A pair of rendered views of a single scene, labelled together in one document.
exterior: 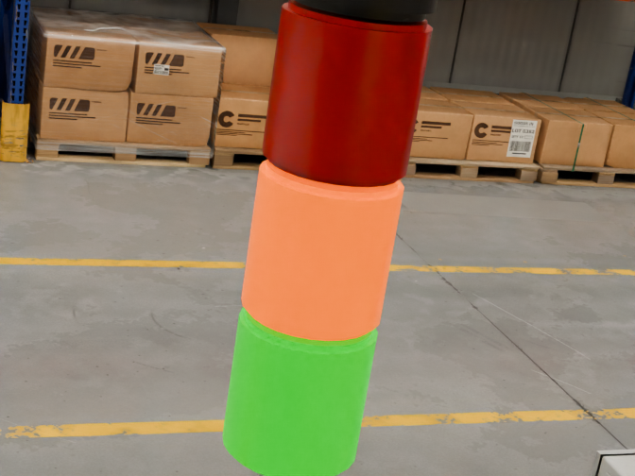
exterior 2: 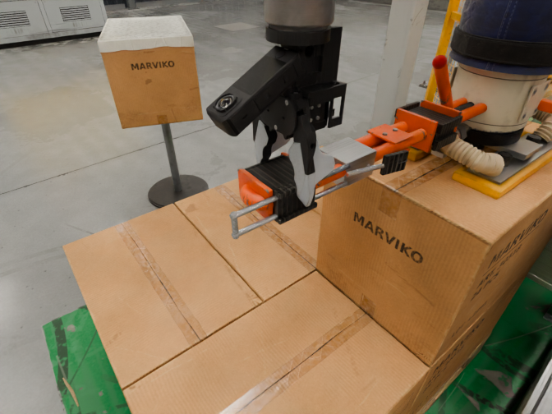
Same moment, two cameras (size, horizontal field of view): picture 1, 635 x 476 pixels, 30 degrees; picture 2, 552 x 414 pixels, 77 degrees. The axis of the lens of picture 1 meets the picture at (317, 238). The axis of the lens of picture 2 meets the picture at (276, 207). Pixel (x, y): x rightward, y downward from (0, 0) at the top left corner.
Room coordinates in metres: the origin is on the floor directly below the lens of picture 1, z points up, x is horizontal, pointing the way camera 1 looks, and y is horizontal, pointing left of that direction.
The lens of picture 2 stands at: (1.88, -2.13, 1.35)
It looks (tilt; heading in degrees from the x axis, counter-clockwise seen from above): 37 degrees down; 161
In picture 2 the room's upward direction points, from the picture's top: straight up
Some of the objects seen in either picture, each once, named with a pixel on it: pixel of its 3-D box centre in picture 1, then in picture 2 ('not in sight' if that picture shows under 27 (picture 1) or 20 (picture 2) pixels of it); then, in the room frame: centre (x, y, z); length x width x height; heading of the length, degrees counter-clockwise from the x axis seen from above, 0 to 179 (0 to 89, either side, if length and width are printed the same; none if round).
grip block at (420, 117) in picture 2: not in sight; (425, 125); (1.38, -1.66, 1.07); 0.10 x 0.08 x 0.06; 18
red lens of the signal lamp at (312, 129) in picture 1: (346, 90); not in sight; (0.39, 0.00, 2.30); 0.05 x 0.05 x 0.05
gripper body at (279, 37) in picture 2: not in sight; (301, 80); (1.48, -1.96, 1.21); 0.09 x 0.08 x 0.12; 108
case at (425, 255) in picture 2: not in sight; (447, 213); (1.30, -1.42, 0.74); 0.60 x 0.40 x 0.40; 108
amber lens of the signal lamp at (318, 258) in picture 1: (321, 243); not in sight; (0.39, 0.00, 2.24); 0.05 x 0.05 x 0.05
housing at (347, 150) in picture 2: not in sight; (346, 161); (1.45, -1.86, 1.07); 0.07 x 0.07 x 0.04; 18
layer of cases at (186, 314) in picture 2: not in sight; (293, 291); (1.11, -1.80, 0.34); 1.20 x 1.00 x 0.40; 108
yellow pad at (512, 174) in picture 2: not in sight; (516, 154); (1.39, -1.39, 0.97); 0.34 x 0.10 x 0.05; 108
